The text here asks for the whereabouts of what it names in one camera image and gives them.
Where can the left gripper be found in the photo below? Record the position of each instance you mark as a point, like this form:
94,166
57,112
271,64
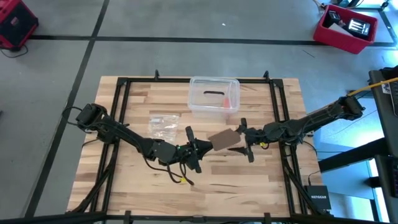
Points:
188,151

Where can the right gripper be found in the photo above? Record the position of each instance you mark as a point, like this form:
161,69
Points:
253,138

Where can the brown elastic bandage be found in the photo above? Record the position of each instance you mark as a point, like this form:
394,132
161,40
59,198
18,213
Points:
224,139

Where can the clear plastic bag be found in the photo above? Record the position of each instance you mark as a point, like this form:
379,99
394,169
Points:
163,127

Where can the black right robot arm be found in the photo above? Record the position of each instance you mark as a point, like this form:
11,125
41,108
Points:
311,121

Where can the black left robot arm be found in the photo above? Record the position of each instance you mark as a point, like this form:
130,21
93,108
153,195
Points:
124,135

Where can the orange box label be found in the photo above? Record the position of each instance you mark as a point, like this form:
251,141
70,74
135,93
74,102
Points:
226,102

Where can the clear plastic storage box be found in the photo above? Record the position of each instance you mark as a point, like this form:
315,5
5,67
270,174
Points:
202,102

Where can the red plastic bin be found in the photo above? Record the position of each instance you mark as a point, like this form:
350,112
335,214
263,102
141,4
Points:
339,40

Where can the black desk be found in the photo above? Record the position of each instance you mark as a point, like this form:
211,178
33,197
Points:
387,124

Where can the small black device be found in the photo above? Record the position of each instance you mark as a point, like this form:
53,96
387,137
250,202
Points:
332,17

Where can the black silver device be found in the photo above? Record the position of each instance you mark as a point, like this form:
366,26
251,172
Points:
357,28

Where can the red black equipment case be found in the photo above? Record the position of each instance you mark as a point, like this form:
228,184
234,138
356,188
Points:
17,23

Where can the black aluminium table frame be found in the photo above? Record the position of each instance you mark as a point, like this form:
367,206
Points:
155,80

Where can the black Netgear switch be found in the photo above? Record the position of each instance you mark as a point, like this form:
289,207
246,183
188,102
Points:
317,197

